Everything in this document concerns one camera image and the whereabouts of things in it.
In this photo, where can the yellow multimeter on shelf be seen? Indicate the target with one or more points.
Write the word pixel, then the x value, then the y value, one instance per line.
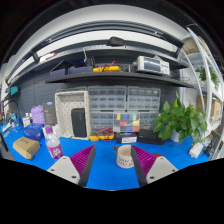
pixel 107 68

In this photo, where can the white metal rack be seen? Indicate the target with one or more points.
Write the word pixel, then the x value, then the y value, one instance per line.
pixel 208 94

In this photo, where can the black rectangular speaker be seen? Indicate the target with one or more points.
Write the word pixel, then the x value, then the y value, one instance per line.
pixel 78 122

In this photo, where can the grey drawer cabinet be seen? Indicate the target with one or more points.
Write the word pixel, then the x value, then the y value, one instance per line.
pixel 104 101
pixel 145 101

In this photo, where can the green potted plant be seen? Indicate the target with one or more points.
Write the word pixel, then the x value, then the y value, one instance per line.
pixel 186 121

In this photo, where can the white small box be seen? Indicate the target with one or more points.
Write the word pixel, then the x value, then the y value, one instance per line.
pixel 56 130

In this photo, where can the brown cardboard box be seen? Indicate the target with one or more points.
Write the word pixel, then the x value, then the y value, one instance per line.
pixel 26 147

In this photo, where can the white oscilloscope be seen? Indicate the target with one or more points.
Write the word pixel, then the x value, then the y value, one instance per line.
pixel 155 64

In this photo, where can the plastic water bottle purple label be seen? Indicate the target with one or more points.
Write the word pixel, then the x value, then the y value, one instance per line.
pixel 53 143

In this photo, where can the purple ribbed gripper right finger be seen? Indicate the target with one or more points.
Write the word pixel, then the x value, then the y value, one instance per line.
pixel 150 167

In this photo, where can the dark blue box on shelf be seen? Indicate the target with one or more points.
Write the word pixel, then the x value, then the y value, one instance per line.
pixel 78 70

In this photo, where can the white power adapter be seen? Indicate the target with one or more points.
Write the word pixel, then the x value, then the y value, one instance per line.
pixel 196 150

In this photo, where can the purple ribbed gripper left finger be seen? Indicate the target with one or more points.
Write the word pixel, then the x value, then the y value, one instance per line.
pixel 76 168

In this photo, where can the colourful parts organizer box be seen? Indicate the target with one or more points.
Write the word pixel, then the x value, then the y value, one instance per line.
pixel 126 122

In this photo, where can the blue table mat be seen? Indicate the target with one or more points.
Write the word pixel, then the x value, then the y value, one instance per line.
pixel 105 173

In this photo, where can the grey drawer cabinet left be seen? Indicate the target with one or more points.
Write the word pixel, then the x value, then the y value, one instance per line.
pixel 104 101

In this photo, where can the white pegboard tray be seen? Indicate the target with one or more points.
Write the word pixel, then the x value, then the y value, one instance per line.
pixel 64 103

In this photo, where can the yellow multimeter on table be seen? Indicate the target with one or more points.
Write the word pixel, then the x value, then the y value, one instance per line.
pixel 105 134

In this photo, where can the black box white label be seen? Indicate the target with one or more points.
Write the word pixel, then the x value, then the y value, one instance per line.
pixel 122 138

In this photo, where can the grey drawer cabinet right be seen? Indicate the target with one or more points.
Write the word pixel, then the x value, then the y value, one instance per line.
pixel 145 101

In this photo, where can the cream patterned ceramic mug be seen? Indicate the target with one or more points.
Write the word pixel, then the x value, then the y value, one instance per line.
pixel 124 158

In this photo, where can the purple plastic bag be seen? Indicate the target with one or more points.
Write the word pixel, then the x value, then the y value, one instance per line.
pixel 38 114

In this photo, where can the black wall shelf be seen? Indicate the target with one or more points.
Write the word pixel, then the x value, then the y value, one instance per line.
pixel 118 77

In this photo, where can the dark grey booklet box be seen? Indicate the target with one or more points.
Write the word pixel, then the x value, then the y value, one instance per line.
pixel 49 113

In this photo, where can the black flat box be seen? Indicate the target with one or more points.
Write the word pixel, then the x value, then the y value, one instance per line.
pixel 149 137

